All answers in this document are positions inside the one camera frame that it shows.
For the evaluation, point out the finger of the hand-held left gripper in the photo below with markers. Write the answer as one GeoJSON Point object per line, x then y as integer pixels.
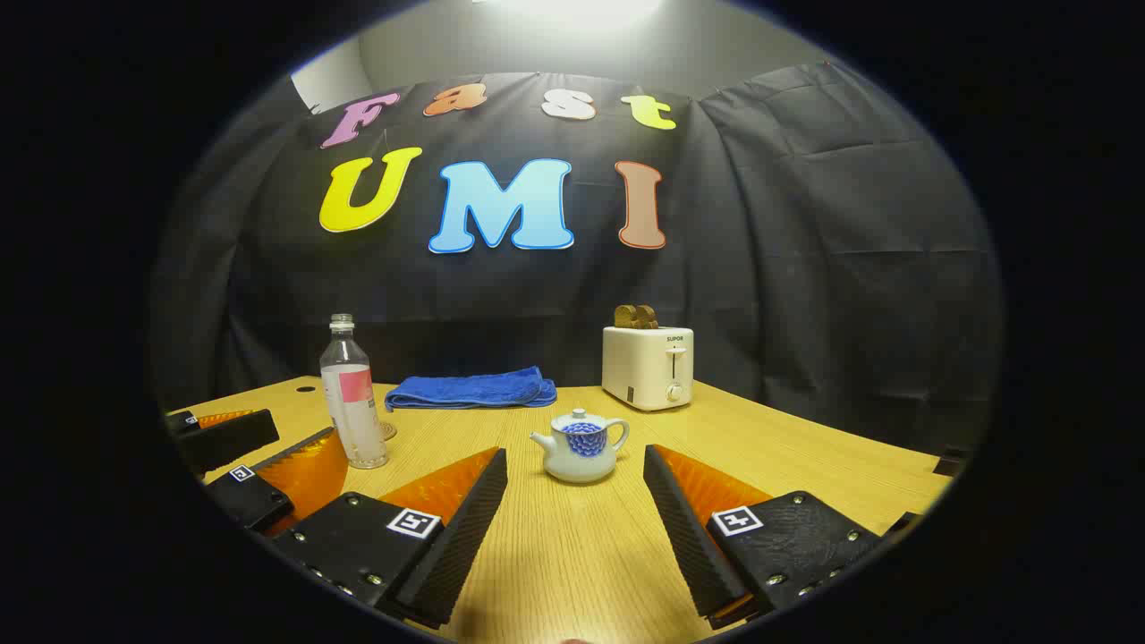
{"type": "Point", "coordinates": [233, 438]}
{"type": "Point", "coordinates": [250, 501]}

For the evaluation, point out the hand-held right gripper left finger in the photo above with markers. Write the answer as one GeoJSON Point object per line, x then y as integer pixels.
{"type": "Point", "coordinates": [465, 537]}

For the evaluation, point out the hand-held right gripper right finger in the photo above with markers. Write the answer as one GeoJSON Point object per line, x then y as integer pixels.
{"type": "Point", "coordinates": [684, 537]}

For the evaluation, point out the clear plastic water bottle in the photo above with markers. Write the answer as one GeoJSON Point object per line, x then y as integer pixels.
{"type": "Point", "coordinates": [353, 420]}

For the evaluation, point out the white blue flowered teacup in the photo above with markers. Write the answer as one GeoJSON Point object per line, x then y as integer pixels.
{"type": "Point", "coordinates": [572, 461]}

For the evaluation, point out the folded blue towel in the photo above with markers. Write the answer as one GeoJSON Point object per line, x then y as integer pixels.
{"type": "Point", "coordinates": [474, 391]}

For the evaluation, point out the white toaster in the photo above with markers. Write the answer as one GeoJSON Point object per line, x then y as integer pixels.
{"type": "Point", "coordinates": [640, 367]}

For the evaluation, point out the small black clamp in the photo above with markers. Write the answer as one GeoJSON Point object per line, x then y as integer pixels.
{"type": "Point", "coordinates": [950, 461]}
{"type": "Point", "coordinates": [903, 523]}

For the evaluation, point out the black backdrop cloth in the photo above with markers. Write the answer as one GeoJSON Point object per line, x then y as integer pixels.
{"type": "Point", "coordinates": [760, 268]}

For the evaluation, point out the ceiling light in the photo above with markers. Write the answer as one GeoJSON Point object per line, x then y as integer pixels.
{"type": "Point", "coordinates": [572, 11]}

